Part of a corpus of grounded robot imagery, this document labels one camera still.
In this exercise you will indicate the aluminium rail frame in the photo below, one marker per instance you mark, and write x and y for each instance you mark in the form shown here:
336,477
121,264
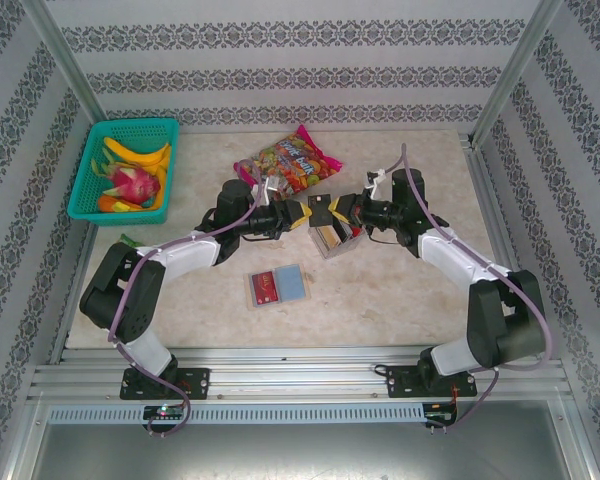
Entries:
290,380

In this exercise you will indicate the blue card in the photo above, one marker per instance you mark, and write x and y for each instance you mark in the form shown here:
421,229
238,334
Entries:
292,284

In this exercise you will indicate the circuit board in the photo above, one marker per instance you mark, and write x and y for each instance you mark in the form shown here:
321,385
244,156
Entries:
162,411
440,415

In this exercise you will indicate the yellow toy banana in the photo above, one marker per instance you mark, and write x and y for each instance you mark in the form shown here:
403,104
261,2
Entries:
165,182
135,156

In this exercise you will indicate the beige card holder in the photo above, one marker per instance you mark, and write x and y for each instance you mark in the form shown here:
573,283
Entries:
255,308

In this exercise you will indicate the orange toy fruit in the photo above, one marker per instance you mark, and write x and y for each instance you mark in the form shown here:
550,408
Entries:
106,203

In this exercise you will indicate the aluminium frame post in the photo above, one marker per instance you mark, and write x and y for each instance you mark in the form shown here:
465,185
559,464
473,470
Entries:
517,65
65,55

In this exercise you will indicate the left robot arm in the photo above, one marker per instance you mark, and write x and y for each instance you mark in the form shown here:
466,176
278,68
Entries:
190,257

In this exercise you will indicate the right circuit board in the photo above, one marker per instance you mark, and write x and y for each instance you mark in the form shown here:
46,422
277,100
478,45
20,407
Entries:
440,415

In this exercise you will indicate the teal plastic basket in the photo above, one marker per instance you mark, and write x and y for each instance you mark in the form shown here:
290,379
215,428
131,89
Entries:
85,200

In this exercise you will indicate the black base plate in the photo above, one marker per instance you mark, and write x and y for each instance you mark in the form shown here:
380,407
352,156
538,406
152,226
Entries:
395,385
200,382

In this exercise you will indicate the aluminium side rail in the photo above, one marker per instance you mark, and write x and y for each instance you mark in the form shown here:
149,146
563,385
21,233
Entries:
490,200
84,250

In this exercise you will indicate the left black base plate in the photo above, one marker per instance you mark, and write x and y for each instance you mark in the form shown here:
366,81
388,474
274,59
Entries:
200,382

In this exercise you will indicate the black and white card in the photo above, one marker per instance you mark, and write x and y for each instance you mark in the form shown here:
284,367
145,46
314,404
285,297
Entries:
344,232

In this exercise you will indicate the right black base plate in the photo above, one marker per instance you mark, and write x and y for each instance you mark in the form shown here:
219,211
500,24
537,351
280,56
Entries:
395,385

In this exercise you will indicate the clear acrylic card box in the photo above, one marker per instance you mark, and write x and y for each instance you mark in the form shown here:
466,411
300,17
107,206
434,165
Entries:
340,250

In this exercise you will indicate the colourful candy bag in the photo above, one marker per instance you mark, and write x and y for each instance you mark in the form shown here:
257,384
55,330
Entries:
295,160

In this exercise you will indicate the green toy piece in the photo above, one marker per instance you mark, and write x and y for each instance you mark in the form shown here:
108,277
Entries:
130,240

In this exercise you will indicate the gold card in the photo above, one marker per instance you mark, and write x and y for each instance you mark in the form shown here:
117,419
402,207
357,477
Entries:
329,237

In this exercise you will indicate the left circuit board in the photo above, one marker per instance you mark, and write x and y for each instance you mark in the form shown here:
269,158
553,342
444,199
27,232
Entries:
162,411

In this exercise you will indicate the pink toy dragon fruit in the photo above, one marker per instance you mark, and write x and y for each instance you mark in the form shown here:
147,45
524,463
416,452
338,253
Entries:
132,182

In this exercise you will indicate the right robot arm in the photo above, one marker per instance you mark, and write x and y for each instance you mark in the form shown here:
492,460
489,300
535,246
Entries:
445,255

